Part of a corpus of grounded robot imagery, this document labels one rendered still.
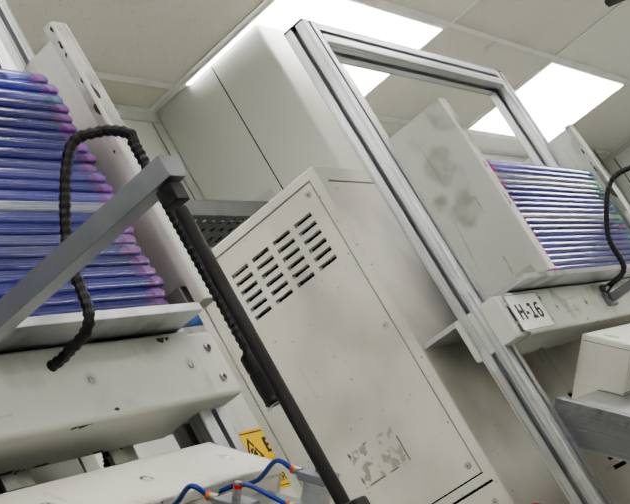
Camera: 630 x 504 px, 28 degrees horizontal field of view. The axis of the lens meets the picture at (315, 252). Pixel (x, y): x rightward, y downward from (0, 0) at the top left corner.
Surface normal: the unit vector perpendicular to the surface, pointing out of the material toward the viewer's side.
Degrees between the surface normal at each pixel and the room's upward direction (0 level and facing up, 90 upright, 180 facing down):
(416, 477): 90
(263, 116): 90
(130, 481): 43
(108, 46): 180
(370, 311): 90
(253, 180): 90
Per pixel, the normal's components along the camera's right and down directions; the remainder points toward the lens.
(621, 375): -0.52, 0.02
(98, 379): 0.70, -0.56
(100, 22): 0.48, 0.83
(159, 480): 0.12, -0.99
